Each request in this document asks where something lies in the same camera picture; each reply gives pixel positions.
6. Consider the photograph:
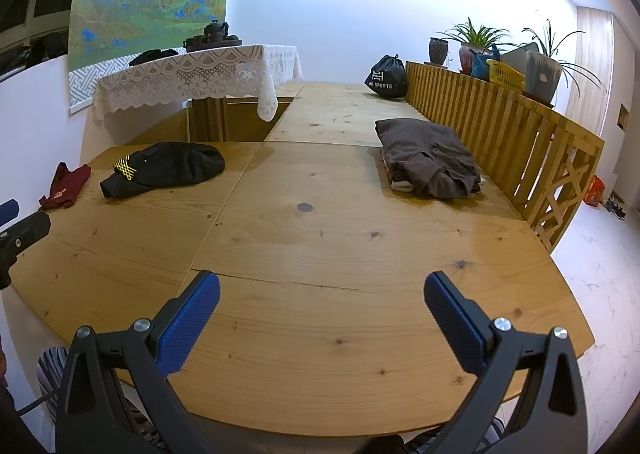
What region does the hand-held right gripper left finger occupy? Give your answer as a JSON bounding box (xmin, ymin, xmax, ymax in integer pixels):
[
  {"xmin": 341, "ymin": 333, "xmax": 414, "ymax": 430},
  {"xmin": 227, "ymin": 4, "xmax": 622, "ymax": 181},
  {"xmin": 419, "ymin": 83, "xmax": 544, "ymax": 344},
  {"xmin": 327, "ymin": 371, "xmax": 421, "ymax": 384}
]
[{"xmin": 55, "ymin": 270, "xmax": 236, "ymax": 454}]

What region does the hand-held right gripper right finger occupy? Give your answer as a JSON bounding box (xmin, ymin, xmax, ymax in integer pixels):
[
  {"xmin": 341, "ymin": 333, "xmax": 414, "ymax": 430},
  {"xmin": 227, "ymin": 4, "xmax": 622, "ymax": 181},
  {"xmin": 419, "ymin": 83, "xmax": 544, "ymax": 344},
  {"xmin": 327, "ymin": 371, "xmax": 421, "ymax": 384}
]
[{"xmin": 423, "ymin": 271, "xmax": 586, "ymax": 454}]

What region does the black t-shirt yellow print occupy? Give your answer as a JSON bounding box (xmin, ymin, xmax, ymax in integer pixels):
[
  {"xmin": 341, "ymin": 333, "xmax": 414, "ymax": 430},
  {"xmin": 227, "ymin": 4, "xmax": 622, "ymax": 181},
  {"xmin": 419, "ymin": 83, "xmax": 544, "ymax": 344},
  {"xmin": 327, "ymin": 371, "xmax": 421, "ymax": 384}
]
[{"xmin": 100, "ymin": 142, "xmax": 226, "ymax": 199}]

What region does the dark red garment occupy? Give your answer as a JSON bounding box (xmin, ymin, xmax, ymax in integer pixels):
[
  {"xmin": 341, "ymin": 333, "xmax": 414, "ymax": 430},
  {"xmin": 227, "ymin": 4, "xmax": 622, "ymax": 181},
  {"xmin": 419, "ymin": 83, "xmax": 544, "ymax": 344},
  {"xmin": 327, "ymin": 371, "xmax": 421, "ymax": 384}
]
[{"xmin": 39, "ymin": 162, "xmax": 92, "ymax": 211}]

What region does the brown folded garment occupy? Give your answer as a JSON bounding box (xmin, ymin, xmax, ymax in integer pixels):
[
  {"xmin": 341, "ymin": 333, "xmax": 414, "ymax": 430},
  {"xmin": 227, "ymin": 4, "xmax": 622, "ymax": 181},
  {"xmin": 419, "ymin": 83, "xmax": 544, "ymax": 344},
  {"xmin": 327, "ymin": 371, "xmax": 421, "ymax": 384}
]
[{"xmin": 375, "ymin": 118, "xmax": 482, "ymax": 199}]

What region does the orange packet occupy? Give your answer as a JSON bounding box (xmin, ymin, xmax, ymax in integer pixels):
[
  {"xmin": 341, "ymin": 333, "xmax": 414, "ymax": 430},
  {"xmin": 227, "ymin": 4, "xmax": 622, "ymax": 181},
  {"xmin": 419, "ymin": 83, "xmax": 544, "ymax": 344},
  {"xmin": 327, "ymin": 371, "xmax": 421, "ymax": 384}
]
[{"xmin": 584, "ymin": 175, "xmax": 606, "ymax": 207}]

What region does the pair of shoes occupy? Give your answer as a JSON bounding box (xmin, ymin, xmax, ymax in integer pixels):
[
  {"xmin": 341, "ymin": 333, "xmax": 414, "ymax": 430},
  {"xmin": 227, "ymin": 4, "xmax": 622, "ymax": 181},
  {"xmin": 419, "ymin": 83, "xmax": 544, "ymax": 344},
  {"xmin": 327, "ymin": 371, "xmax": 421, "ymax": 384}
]
[{"xmin": 602, "ymin": 191, "xmax": 628, "ymax": 221}]

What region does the wooden slat fence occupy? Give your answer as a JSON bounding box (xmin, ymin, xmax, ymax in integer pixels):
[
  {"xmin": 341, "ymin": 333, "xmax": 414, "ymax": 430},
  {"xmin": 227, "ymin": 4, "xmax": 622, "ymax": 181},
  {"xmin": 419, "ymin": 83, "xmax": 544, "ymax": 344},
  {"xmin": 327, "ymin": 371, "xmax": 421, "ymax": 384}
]
[{"xmin": 405, "ymin": 60, "xmax": 606, "ymax": 255}]

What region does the dark cloth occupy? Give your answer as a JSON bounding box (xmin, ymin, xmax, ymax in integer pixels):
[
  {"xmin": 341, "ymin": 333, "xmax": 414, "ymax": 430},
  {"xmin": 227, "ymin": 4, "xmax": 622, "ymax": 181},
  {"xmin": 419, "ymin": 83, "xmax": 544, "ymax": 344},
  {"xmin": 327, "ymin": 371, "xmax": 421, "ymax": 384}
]
[{"xmin": 129, "ymin": 48, "xmax": 180, "ymax": 67}]

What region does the white lace tablecloth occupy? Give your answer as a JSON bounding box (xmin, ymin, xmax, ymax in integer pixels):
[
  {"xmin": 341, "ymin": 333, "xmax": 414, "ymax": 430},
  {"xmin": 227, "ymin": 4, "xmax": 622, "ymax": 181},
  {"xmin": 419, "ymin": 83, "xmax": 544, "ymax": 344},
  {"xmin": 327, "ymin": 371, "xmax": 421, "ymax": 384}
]
[{"xmin": 92, "ymin": 44, "xmax": 304, "ymax": 123}]

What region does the yellow plastic basket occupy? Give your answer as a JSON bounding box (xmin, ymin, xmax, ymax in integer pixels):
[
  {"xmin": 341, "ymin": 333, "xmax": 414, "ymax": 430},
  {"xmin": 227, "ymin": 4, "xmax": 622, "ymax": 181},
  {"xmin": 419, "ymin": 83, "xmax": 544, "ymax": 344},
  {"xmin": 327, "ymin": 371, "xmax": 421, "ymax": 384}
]
[{"xmin": 486, "ymin": 58, "xmax": 527, "ymax": 92}]

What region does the grey planter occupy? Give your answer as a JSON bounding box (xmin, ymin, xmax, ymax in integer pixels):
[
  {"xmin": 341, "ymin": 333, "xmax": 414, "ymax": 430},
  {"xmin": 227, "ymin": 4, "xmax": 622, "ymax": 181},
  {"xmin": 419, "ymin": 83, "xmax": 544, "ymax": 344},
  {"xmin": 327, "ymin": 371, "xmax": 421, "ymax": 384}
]
[{"xmin": 522, "ymin": 52, "xmax": 563, "ymax": 104}]

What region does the dark ceramic pot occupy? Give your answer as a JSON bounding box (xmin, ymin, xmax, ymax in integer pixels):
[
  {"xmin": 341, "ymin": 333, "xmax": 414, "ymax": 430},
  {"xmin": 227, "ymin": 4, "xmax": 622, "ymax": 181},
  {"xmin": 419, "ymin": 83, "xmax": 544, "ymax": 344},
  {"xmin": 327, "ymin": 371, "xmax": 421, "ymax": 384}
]
[{"xmin": 429, "ymin": 37, "xmax": 449, "ymax": 67}]

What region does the green spider plant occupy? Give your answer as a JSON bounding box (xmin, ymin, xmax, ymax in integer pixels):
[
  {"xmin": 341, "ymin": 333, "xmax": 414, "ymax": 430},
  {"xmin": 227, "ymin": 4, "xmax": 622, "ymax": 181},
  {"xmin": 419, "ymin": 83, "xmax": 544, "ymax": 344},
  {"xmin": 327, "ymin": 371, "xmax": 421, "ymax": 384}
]
[{"xmin": 437, "ymin": 18, "xmax": 511, "ymax": 54}]

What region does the tall green plant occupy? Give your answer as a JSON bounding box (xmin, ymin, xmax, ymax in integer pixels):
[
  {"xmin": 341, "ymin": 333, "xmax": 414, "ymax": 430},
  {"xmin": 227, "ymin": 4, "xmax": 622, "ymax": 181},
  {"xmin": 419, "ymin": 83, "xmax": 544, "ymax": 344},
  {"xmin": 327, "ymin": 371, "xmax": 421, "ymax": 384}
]
[{"xmin": 520, "ymin": 18, "xmax": 608, "ymax": 97}]

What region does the beige curtain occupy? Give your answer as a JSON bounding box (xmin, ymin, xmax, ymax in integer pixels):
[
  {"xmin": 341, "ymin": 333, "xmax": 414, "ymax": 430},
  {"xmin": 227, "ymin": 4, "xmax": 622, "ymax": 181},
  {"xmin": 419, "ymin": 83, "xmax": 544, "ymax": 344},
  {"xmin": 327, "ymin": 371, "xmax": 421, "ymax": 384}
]
[{"xmin": 575, "ymin": 6, "xmax": 616, "ymax": 115}]

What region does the black cable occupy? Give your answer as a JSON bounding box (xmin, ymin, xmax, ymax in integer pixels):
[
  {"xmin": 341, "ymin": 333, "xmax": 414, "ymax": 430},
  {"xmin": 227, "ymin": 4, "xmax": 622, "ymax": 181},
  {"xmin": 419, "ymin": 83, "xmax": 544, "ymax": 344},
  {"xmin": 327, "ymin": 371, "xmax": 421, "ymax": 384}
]
[{"xmin": 17, "ymin": 381, "xmax": 66, "ymax": 417}]

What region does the black drawstring bag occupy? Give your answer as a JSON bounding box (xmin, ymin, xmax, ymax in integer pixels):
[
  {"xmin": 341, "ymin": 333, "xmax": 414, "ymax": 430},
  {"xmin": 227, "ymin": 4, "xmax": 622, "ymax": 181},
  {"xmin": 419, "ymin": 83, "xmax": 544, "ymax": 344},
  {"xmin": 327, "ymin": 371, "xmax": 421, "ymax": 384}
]
[{"xmin": 364, "ymin": 54, "xmax": 408, "ymax": 98}]

